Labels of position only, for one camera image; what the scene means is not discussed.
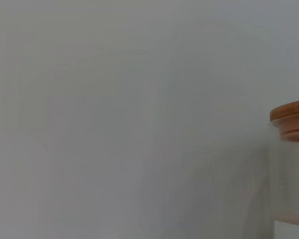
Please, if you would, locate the glass drink dispenser jar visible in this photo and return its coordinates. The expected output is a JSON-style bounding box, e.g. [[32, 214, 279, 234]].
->
[[266, 119, 299, 239]]

